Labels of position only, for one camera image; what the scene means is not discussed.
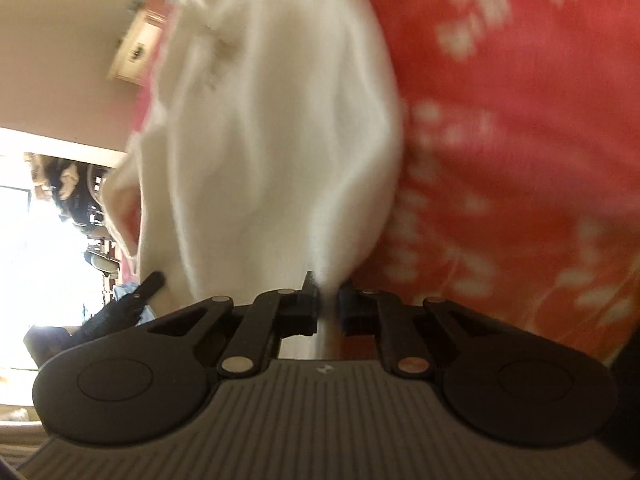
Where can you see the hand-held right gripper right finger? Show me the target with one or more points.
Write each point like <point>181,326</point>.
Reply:
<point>347,310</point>

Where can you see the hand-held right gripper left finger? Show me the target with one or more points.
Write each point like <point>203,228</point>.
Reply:
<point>309,305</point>

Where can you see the bright window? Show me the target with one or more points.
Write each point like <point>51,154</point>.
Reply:
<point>30,260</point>

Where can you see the cream nightstand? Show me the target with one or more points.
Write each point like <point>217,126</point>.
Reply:
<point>135,50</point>

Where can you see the black wheelchair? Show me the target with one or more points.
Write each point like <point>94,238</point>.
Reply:
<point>75,195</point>

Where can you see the red floral blanket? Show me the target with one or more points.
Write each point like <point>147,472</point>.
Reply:
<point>500,110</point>

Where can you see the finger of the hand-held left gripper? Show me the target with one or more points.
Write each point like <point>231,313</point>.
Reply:
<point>147,287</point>

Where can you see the cream printed sweatshirt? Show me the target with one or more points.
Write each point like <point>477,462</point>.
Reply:
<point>275,135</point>

